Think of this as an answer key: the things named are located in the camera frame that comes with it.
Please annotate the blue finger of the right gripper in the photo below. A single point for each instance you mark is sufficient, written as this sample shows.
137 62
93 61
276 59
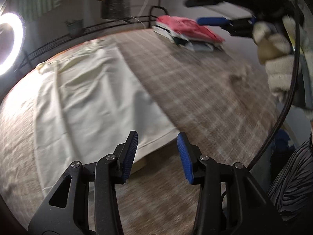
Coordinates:
213 21

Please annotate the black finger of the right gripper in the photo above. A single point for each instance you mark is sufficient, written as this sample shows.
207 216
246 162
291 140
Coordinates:
198 3

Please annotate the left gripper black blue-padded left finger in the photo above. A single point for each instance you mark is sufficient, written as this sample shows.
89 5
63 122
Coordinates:
83 200

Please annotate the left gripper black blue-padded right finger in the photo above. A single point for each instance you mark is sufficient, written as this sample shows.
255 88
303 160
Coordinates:
230 200

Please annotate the white cloth garment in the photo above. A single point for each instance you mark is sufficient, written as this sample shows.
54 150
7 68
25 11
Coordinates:
88 102

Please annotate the stack of folded clothes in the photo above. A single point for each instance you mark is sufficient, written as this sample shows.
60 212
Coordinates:
188 33

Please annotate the white knit gloved hand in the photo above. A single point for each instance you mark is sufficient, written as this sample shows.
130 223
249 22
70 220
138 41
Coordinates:
274 51

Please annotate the striped dark shirt person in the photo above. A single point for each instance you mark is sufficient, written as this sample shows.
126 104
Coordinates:
291 191

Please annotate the plaid beige bed sheet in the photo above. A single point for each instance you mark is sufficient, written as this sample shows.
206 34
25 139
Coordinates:
217 98

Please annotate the black metal bed frame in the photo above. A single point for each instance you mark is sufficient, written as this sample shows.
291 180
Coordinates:
29 57

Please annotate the ring light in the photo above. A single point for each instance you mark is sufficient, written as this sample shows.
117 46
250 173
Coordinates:
12 39

